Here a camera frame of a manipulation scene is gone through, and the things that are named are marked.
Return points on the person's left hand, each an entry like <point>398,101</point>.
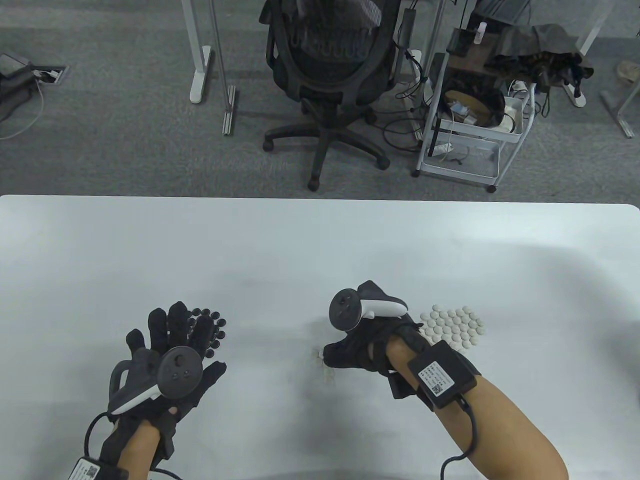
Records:
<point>180,332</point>

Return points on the person's right hand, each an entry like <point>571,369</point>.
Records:
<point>357,350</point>

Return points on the mixed black white go stones pile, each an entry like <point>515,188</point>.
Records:
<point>327,374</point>

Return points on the sorted black go stones group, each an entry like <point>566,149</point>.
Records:
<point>220,322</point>

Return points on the sorted white go stones group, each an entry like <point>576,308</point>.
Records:
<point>460,327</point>

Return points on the person's right forearm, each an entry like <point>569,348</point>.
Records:
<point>500,435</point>

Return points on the grey white left hand controller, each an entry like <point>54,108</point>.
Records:
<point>180,372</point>

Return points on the grey white hand controller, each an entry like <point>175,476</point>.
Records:
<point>180,372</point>
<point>345,310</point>

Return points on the grey white right hand controller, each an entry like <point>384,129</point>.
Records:
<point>345,310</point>

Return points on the white utility cart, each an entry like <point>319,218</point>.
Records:
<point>460,172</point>

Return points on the black mesh office chair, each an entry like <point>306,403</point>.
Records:
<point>325,107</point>

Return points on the white desk leg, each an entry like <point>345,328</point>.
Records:
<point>595,35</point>
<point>200,75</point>

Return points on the floor socket box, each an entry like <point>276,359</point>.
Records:
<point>50,75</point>

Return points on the black power adapter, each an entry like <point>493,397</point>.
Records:
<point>408,27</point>

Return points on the white power strip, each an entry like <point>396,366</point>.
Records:
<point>575,95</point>

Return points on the small white bottle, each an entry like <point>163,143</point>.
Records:
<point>481,34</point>

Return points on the grey metal floor foot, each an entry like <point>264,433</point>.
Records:
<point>620,117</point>

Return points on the black cloth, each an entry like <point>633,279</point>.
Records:
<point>535,45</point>

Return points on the tan shoe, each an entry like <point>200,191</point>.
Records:
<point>629,70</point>

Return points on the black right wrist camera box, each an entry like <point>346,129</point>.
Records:
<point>440,375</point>

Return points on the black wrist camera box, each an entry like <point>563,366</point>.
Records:
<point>90,470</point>
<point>440,375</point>

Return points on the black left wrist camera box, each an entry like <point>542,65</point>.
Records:
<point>90,470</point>

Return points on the aluminium profile post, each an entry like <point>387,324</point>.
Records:
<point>229,110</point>

